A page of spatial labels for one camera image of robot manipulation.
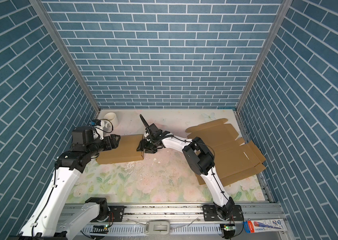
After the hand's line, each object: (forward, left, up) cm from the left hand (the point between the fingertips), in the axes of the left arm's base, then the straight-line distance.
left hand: (114, 136), depth 75 cm
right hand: (+4, -9, -19) cm, 21 cm away
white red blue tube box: (-37, -73, -21) cm, 85 cm away
